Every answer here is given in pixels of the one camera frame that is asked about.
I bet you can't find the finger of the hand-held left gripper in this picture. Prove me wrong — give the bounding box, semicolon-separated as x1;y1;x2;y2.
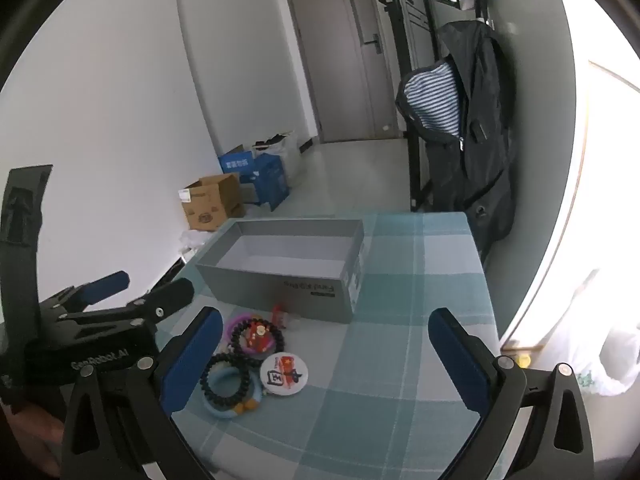
57;277;196;331
40;270;132;320

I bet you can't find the pink ring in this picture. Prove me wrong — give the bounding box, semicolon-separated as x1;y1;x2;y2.
223;311;276;357

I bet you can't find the white plastic bag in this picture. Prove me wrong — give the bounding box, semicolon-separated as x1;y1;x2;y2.
575;326;640;397

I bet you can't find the black jacket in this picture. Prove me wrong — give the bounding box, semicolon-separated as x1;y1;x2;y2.
395;20;519;262

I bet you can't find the small clear red trinket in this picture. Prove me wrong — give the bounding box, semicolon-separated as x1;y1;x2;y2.
271;303;301;332

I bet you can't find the brown cardboard box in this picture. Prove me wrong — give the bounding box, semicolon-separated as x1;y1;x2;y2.
179;172;246;233

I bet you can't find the grey cardboard box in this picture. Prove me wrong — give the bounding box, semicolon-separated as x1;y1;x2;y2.
194;217;365;324

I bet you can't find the black bead bracelet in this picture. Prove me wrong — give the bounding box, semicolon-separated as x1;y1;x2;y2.
200;352;253;407
230;319;286;360

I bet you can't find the person's left hand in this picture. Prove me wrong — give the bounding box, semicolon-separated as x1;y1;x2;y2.
0;400;66;478

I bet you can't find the blue cardboard box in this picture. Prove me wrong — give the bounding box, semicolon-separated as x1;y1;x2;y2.
217;144;291;212

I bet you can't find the striped shirt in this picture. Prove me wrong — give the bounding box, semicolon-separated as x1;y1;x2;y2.
402;60;462;139

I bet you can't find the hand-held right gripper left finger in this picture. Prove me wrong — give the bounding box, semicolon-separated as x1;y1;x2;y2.
60;306;224;480

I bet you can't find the grey door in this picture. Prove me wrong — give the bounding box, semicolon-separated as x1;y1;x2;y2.
282;0;402;144

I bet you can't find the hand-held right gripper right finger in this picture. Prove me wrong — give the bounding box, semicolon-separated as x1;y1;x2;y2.
428;307;596;480

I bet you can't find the round white badge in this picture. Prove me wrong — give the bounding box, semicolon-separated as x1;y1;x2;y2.
259;352;306;392

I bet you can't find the teal plaid tablecloth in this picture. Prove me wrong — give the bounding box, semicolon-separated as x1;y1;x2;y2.
170;211;501;480

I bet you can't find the white plastic sheeting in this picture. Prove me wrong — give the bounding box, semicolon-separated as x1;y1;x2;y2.
177;230;207;262

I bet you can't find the large white bag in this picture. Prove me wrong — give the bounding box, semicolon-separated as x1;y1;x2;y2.
251;130;307;187

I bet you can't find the black metal rack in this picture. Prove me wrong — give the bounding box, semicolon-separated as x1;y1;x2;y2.
377;0;437;212

